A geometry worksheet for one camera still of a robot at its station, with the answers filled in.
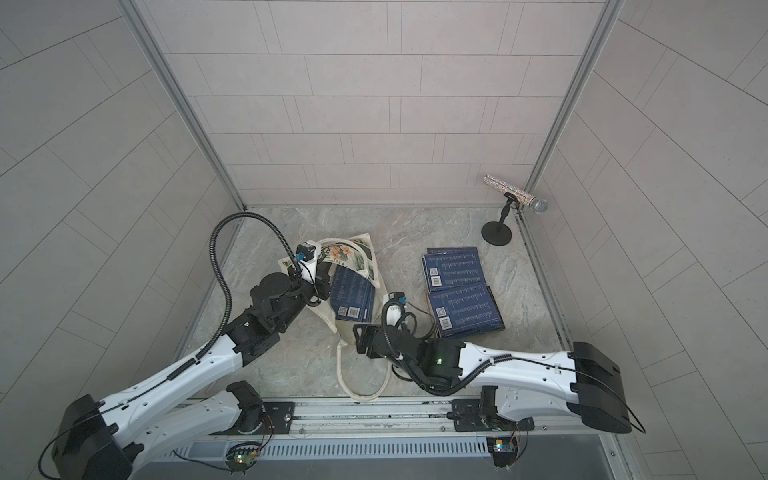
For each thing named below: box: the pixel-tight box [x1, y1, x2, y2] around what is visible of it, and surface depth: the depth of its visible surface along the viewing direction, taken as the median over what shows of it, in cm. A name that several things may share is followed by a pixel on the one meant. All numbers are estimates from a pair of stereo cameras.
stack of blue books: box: [330, 264, 375, 322], surface depth 89 cm
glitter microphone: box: [483, 174, 549, 214], surface depth 93 cm
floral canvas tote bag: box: [278, 232, 392, 402], surface depth 80 cm
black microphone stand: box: [481, 192, 519, 246], surface depth 109 cm
